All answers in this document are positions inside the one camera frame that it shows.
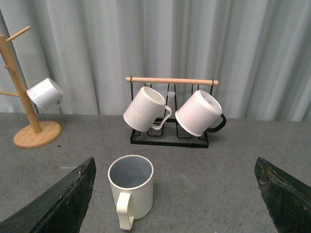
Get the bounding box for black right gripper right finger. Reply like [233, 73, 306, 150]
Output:
[254, 157, 311, 233]

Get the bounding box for white mug black handle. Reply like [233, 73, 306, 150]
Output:
[175, 90, 226, 137]

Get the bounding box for cream mug grey interior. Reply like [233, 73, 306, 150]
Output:
[108, 155, 154, 231]

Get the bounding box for wooden mug tree stand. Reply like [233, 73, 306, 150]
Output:
[0, 26, 62, 149]

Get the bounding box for black wire mug rack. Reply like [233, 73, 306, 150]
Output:
[126, 76, 226, 148]

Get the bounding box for white mug on tree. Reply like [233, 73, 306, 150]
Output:
[26, 78, 64, 110]

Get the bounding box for cream ribbed mug on rack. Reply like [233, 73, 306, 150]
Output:
[123, 86, 172, 132]

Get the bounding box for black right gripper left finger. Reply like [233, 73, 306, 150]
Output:
[0, 157, 96, 233]

